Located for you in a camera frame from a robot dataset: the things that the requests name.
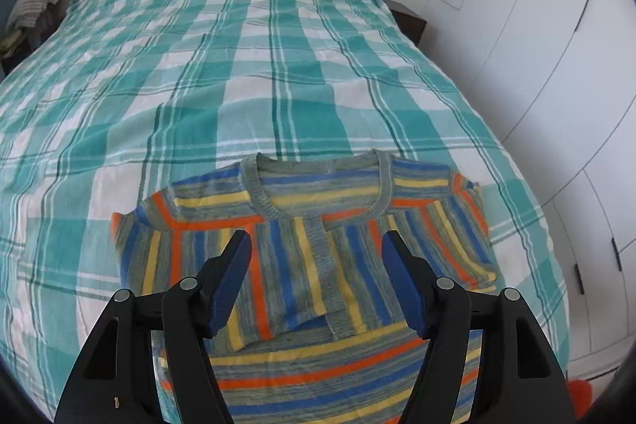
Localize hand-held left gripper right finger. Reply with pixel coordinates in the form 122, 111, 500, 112
382, 229, 577, 424

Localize striped knit sweater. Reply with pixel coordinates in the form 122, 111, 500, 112
112, 150, 498, 424

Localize bed with teal plaid blanket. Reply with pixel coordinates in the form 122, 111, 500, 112
0, 0, 570, 424

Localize dark wooden nightstand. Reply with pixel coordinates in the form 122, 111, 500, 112
382, 0, 428, 47

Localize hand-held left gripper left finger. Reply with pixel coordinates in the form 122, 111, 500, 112
54, 229, 253, 424

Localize yellow green cloth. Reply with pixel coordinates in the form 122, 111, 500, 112
0, 31, 23, 58

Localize white wardrobe doors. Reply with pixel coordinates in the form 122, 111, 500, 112
432, 0, 636, 380

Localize orange knit blanket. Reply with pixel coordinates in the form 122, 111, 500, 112
566, 379, 593, 412

